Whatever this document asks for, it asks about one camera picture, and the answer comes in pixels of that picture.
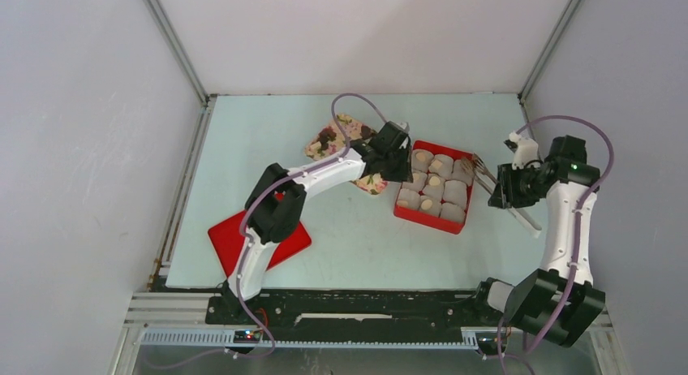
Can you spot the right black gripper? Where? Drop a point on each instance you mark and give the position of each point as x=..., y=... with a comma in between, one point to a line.
x=505, y=195

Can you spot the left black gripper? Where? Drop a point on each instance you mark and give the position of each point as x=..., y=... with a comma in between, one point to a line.
x=404, y=173

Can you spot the red chocolate box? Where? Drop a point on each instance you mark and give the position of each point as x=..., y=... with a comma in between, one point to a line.
x=445, y=207

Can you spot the red box lid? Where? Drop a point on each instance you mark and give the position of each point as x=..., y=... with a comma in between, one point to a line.
x=228, y=242

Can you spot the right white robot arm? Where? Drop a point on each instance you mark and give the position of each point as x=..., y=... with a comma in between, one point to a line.
x=558, y=298

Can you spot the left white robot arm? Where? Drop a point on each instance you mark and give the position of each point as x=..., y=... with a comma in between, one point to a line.
x=274, y=208

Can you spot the dark chocolate on tray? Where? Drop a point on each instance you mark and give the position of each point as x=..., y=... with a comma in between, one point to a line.
x=325, y=137

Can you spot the floral serving tray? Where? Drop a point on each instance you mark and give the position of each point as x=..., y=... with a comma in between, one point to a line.
x=355, y=129

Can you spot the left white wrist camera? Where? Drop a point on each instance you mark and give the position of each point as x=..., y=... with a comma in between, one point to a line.
x=404, y=126

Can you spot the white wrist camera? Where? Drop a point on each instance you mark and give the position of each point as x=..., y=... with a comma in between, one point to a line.
x=525, y=150
x=404, y=126

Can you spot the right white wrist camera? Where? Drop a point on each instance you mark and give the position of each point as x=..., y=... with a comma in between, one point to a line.
x=525, y=150

